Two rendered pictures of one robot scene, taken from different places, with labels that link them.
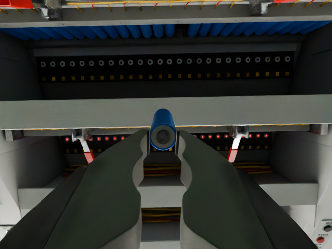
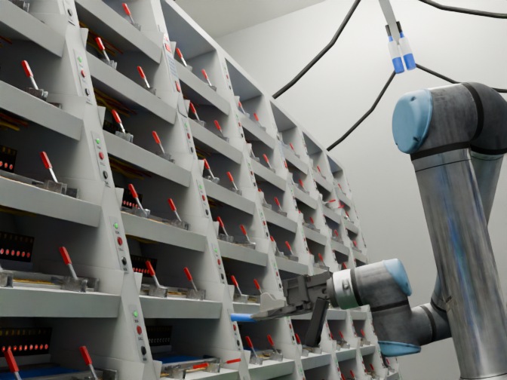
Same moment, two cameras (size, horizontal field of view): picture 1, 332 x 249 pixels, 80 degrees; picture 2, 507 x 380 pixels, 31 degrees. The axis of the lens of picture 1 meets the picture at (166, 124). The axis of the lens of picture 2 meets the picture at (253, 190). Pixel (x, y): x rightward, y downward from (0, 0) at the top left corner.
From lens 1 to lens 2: 2.16 m
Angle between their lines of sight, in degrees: 73
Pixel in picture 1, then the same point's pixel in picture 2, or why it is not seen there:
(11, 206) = (209, 240)
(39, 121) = (210, 306)
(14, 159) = (200, 273)
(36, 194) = (201, 246)
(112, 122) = (196, 303)
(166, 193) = (167, 237)
